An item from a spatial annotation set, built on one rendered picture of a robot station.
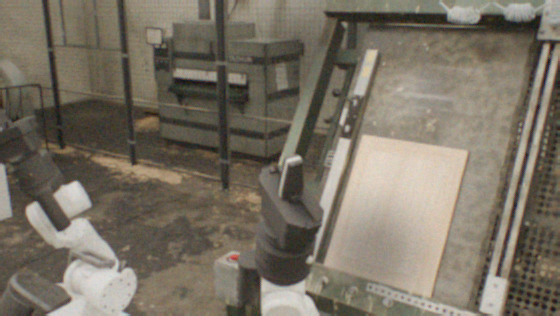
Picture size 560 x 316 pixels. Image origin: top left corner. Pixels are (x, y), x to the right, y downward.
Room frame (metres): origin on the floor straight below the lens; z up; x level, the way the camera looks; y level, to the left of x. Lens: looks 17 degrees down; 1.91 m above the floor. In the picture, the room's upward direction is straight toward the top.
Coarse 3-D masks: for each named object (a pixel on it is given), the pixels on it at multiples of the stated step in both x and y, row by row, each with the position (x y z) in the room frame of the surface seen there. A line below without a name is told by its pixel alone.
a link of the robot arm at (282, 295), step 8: (272, 296) 0.70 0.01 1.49; (280, 296) 0.69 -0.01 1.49; (288, 296) 0.69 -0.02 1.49; (296, 296) 0.70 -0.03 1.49; (304, 296) 0.80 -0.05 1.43; (264, 304) 0.70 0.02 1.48; (272, 304) 0.69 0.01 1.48; (280, 304) 0.69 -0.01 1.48; (288, 304) 0.69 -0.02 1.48; (296, 304) 0.69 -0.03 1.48; (304, 304) 0.71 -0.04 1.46; (312, 304) 0.78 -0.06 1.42; (264, 312) 0.69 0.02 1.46; (272, 312) 0.69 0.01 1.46; (280, 312) 0.69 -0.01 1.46; (288, 312) 0.69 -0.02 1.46; (296, 312) 0.69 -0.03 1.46; (304, 312) 0.70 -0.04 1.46; (312, 312) 0.76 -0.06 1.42
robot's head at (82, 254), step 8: (88, 248) 0.86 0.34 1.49; (72, 256) 0.83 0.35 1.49; (80, 256) 0.81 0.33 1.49; (88, 256) 0.81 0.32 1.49; (96, 256) 0.83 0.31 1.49; (104, 256) 0.83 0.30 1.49; (72, 264) 0.82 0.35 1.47; (88, 264) 0.80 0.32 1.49; (96, 264) 0.79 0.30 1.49; (104, 264) 0.79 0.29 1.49; (112, 264) 0.80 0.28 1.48; (64, 280) 0.81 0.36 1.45
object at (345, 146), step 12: (360, 72) 2.32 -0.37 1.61; (372, 72) 2.31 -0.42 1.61; (360, 84) 2.29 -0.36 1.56; (360, 108) 2.23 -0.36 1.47; (360, 120) 2.23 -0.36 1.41; (348, 144) 2.15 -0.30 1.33; (336, 156) 2.15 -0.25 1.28; (348, 156) 2.15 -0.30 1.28; (336, 168) 2.12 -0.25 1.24; (336, 180) 2.08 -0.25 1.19; (324, 192) 2.08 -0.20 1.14; (336, 192) 2.07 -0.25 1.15; (324, 204) 2.05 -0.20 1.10; (324, 216) 2.02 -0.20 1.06; (324, 228) 1.99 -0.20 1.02; (324, 240) 1.99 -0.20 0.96
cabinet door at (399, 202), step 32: (384, 160) 2.06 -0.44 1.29; (416, 160) 2.00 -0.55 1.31; (448, 160) 1.94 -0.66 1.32; (352, 192) 2.04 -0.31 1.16; (384, 192) 1.98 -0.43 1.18; (416, 192) 1.92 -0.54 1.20; (448, 192) 1.86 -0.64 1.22; (352, 224) 1.97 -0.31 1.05; (384, 224) 1.91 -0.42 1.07; (416, 224) 1.85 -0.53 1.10; (448, 224) 1.79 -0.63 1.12; (352, 256) 1.89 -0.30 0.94; (384, 256) 1.83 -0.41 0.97; (416, 256) 1.78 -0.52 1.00; (416, 288) 1.71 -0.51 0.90
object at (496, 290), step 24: (552, 0) 2.02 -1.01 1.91; (552, 24) 1.89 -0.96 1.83; (552, 48) 1.98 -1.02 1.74; (552, 72) 1.90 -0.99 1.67; (528, 120) 1.83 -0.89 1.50; (528, 144) 1.79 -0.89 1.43; (528, 168) 1.74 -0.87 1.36; (528, 192) 1.71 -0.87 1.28; (504, 216) 1.68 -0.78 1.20; (504, 240) 1.65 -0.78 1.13; (504, 264) 1.59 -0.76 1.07; (504, 288) 1.54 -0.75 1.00
